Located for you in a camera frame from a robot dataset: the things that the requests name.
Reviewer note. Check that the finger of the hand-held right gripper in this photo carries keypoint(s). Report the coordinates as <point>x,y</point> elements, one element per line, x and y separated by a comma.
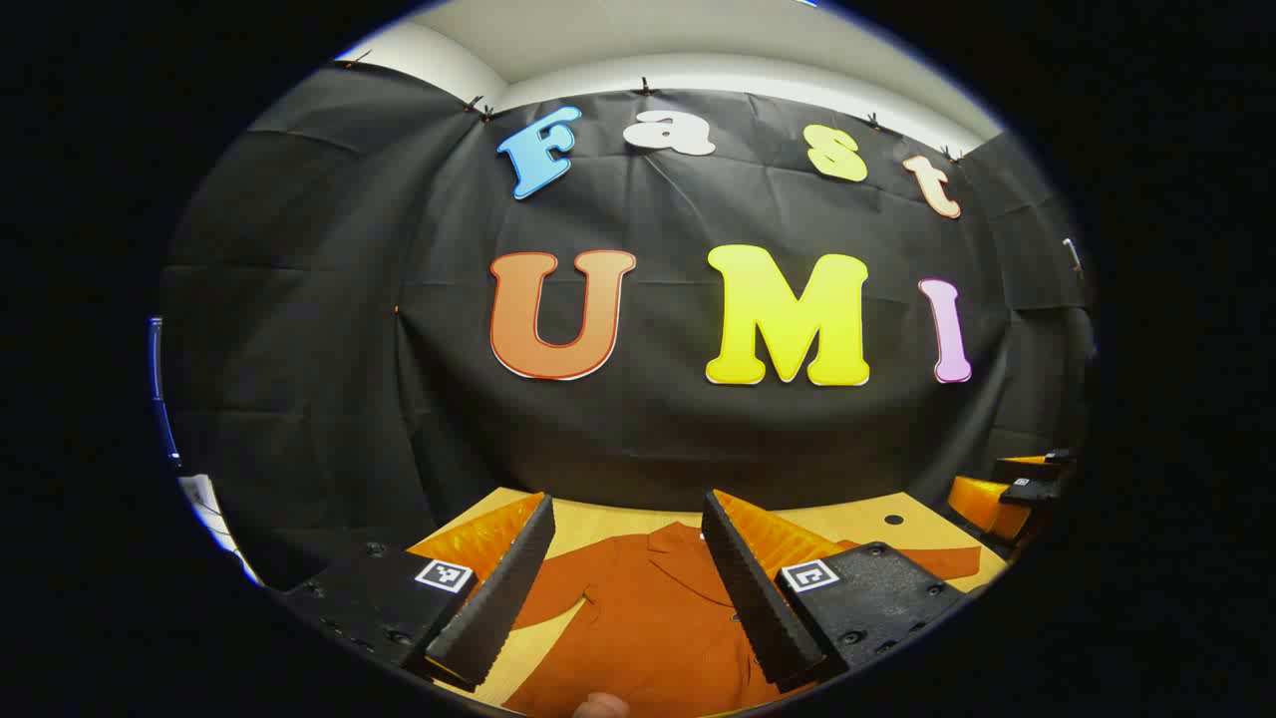
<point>1032,466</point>
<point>982,504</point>

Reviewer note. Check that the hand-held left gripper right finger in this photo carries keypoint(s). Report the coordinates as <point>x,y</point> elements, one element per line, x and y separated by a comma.
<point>753,598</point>

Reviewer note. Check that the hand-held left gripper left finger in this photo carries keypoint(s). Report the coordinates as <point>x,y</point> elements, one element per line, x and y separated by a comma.
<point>503,588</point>

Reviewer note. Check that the orange button-up jacket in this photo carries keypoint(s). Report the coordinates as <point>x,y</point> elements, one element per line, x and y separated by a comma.
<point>648,618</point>

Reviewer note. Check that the black backdrop cloth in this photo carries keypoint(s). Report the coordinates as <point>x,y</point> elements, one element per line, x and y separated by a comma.
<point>399,399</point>

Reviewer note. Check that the white side desk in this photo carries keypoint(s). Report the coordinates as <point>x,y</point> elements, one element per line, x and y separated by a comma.
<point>214,524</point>

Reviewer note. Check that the computer monitor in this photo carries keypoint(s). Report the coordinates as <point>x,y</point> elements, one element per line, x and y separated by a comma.
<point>157,399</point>

